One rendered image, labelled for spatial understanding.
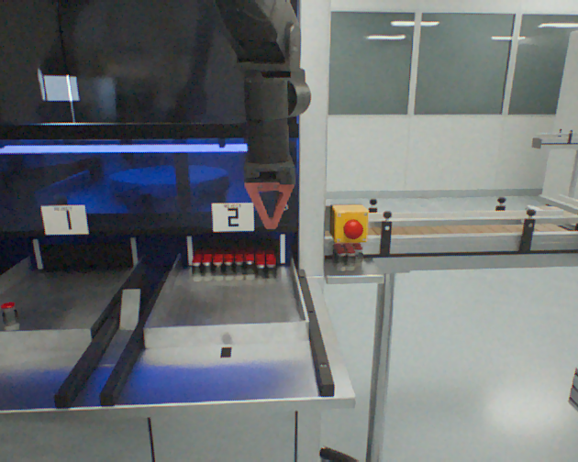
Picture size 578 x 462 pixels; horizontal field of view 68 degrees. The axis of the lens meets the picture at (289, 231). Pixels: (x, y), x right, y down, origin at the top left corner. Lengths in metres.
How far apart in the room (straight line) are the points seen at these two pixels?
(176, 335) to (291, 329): 0.18
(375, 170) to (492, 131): 1.56
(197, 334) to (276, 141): 0.33
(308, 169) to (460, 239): 0.45
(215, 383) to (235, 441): 0.57
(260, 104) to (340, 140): 5.03
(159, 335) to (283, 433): 0.55
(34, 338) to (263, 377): 0.37
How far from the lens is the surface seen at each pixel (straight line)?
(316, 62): 0.88
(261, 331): 0.71
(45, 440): 1.29
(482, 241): 1.17
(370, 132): 5.66
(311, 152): 0.89
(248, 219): 0.91
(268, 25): 0.53
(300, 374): 0.65
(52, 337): 0.78
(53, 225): 1.00
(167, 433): 1.20
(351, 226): 0.90
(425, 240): 1.11
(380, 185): 5.80
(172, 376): 0.67
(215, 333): 0.71
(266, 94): 0.57
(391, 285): 1.17
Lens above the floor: 1.26
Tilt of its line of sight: 17 degrees down
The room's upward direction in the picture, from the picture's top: straight up
